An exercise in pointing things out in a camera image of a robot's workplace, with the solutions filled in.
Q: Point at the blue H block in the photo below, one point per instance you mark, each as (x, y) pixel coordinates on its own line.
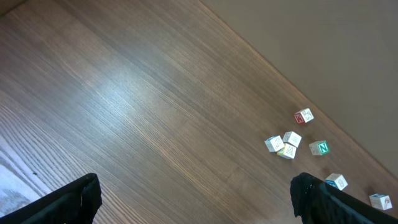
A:
(337, 181)

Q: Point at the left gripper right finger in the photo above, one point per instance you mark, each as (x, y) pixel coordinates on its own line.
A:
(317, 202)

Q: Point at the wooden picture block top right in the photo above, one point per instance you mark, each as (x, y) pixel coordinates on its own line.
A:
(380, 201)

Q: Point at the red-edged block left cluster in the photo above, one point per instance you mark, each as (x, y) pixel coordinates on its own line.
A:
(292, 138)

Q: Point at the green N block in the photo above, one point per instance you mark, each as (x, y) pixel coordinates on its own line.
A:
(319, 148)

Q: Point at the wooden block beside left pair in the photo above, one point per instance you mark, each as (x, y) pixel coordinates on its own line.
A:
(288, 151)

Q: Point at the red-sided block top left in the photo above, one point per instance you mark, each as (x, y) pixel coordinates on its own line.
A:
(303, 116)

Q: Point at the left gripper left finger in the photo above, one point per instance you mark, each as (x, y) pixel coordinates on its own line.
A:
(76, 202)

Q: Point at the plain wooden block far left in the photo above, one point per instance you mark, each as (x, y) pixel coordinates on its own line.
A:
(274, 143)

